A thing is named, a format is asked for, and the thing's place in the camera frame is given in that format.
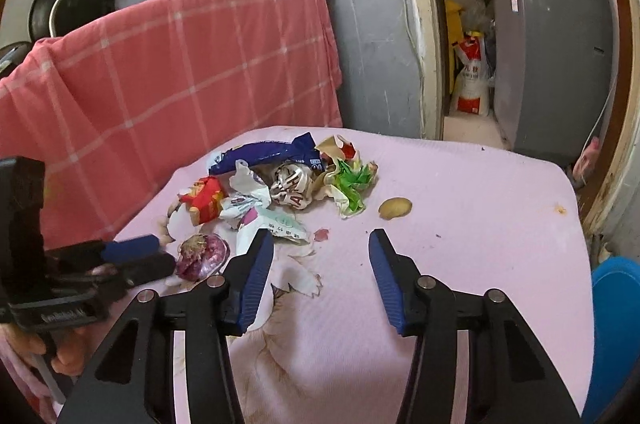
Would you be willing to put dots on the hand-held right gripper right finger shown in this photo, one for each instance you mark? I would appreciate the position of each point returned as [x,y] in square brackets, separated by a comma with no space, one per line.
[387,279]

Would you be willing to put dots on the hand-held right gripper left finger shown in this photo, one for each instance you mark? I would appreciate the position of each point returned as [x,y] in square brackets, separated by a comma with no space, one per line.
[255,284]

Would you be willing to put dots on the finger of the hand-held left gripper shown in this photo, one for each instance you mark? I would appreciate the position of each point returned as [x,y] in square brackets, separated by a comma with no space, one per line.
[132,247]
[150,268]

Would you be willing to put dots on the red onion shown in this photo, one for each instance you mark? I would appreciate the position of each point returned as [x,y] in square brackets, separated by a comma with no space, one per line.
[202,256]

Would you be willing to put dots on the white packet with green print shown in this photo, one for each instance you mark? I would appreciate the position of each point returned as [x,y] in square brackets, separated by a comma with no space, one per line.
[272,224]

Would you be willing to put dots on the potato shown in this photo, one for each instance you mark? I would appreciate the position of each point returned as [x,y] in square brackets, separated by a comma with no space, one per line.
[395,208]

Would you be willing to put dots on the red snack packet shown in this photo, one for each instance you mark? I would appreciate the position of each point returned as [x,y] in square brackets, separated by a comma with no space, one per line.
[205,199]

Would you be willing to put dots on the white plastic wrapper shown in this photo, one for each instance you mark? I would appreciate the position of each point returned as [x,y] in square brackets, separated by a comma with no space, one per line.
[247,184]

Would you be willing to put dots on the green and white wrapper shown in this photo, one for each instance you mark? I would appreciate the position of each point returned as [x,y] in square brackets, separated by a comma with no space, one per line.
[355,184]

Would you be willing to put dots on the striped paper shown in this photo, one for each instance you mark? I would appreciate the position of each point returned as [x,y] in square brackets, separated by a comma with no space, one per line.
[292,186]

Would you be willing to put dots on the blue snack bag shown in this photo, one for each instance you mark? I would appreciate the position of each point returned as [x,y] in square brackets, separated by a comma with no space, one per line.
[260,154]

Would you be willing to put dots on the beige torn wrapper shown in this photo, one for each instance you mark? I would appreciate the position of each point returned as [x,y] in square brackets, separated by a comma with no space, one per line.
[332,149]

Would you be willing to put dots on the blue plastic bin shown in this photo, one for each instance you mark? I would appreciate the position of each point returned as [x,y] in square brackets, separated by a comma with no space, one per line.
[615,344]

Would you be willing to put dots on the person's left forearm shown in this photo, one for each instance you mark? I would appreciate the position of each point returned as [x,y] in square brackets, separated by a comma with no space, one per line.
[22,384]

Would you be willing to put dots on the person's left hand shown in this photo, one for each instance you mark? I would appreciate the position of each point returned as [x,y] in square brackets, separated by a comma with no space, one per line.
[70,356]

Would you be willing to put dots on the pink onion peel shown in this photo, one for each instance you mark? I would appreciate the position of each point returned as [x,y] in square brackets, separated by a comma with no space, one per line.
[321,234]

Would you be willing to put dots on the pink floral table cover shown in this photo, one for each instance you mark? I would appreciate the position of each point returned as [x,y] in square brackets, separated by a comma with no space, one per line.
[475,214]

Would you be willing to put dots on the dark pot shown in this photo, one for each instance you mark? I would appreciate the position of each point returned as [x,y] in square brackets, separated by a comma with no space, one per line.
[12,59]

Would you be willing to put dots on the pink checked cloth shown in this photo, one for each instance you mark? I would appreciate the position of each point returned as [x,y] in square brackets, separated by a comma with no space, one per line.
[175,79]

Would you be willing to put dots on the white and red sack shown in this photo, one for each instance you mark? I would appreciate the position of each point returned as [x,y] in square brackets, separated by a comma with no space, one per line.
[470,79]

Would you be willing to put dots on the pink plastic item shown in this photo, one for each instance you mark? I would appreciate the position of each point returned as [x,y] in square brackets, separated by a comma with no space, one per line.
[587,161]

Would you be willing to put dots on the yellow bag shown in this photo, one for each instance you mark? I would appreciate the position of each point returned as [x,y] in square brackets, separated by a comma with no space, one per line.
[452,34]

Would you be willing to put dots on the grey washing machine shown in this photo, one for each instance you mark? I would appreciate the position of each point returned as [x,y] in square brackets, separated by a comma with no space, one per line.
[550,64]

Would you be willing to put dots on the clear plastic bags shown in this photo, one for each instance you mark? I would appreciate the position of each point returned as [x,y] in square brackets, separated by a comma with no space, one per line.
[477,6]

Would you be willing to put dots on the wooden door frame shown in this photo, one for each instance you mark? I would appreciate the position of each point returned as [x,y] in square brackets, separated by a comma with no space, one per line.
[625,104]

